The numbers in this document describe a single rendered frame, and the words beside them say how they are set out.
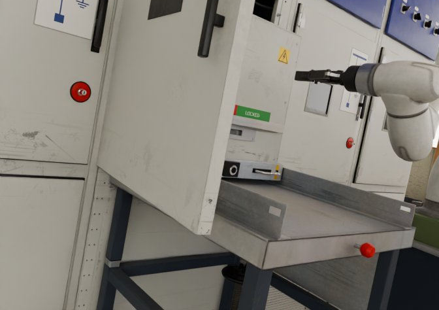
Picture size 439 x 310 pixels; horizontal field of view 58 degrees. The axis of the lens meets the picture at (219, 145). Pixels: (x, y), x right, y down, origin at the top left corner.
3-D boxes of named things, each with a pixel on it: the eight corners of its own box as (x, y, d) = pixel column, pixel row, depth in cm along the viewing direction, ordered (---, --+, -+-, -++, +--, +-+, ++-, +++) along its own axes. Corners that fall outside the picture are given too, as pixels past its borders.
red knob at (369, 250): (375, 258, 90) (377, 244, 90) (368, 259, 88) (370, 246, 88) (357, 251, 94) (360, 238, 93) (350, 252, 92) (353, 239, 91)
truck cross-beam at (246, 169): (280, 180, 147) (283, 165, 146) (155, 172, 111) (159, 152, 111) (270, 177, 150) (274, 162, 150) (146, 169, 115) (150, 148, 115)
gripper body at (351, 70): (351, 89, 108) (323, 87, 115) (367, 95, 114) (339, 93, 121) (357, 62, 108) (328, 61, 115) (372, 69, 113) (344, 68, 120)
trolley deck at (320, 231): (411, 247, 113) (415, 227, 112) (261, 270, 73) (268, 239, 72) (249, 188, 164) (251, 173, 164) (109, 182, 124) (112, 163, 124)
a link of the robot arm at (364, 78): (385, 99, 110) (366, 98, 114) (392, 67, 109) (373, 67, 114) (368, 93, 104) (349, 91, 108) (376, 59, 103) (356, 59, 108)
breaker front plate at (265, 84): (277, 168, 145) (303, 38, 141) (166, 157, 113) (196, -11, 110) (274, 167, 146) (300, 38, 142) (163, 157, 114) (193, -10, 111)
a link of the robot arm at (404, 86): (368, 70, 102) (375, 115, 108) (430, 73, 90) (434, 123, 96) (389, 53, 107) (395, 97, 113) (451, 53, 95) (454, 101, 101)
